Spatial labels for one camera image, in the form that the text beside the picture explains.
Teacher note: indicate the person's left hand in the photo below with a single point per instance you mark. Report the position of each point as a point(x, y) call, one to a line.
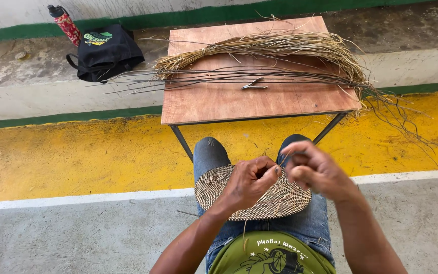
point(247, 184)

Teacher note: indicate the person's right hand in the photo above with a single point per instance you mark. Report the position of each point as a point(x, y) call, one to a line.
point(314, 171)

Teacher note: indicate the person's right fingers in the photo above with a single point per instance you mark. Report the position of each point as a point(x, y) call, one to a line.
point(299, 160)

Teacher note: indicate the thin tan weaving strand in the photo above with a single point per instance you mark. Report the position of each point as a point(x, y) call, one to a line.
point(284, 158)

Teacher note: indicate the round woven rattan mat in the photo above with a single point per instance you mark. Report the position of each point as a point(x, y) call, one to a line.
point(219, 186)

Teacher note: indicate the wooden table with metal legs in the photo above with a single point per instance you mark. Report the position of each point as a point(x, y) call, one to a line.
point(257, 95)

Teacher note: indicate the metal pliers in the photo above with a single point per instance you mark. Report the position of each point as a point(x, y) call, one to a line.
point(254, 85)

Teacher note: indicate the green printed shirt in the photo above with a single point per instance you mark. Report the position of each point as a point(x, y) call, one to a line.
point(268, 255)

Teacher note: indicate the bundle of tan straw fibres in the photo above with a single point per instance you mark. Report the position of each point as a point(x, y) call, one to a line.
point(272, 47)

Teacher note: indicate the bundle of dark thin twigs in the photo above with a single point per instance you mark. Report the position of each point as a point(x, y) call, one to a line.
point(211, 78)

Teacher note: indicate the black tote bag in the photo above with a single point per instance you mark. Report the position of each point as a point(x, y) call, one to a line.
point(105, 53)

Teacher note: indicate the red patterned water bottle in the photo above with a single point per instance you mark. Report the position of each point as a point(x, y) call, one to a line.
point(67, 26)

